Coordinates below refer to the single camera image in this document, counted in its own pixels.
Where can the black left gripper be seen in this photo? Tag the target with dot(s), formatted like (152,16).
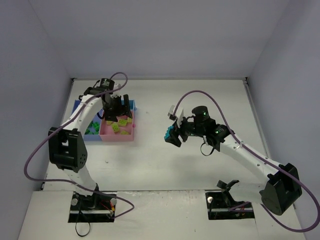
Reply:
(116,110)

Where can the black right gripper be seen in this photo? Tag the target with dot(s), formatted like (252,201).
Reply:
(181,132)

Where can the lime rounded lego brick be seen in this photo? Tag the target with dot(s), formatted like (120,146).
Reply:
(122,122)

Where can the lime green lego brick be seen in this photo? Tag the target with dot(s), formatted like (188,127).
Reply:
(115,127)

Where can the pale yellow lego brick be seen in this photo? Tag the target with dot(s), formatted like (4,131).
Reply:
(129,120)

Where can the yellow printed lego brick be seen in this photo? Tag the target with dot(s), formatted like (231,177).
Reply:
(124,132)

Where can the dark green lego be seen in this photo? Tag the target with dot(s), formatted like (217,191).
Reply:
(93,128)

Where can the teal green lego stack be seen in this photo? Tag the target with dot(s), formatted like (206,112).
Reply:
(168,132)

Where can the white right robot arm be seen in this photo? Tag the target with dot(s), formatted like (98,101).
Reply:
(275,190)

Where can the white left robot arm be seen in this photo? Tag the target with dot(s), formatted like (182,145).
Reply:
(67,148)

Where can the teal plastic bin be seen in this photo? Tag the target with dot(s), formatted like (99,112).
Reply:
(133,105)

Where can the pink plastic bin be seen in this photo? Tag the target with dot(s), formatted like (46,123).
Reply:
(107,134)

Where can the blue plastic bin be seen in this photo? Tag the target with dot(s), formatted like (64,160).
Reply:
(94,137)

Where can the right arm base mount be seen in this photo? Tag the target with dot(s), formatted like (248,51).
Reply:
(221,206)

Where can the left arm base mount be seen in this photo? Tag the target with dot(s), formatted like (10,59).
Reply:
(92,209)

